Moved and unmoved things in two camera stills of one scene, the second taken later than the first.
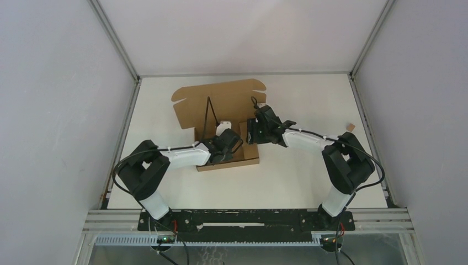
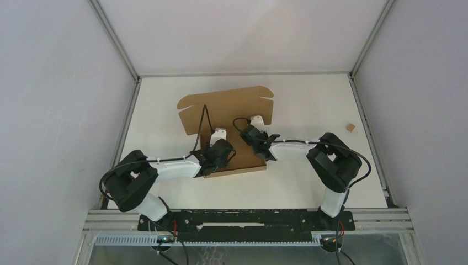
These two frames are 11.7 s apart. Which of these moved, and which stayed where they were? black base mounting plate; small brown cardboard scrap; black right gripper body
Moved: black right gripper body
Stayed: black base mounting plate; small brown cardboard scrap
